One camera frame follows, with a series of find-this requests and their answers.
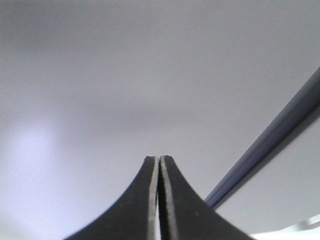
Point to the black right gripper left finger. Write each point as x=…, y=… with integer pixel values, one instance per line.
x=133, y=215

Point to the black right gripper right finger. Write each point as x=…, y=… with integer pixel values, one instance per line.
x=183, y=215

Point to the fridge door with bins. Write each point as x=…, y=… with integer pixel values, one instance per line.
x=89, y=88

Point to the dark grey fridge unit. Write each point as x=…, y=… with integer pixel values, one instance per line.
x=276, y=182

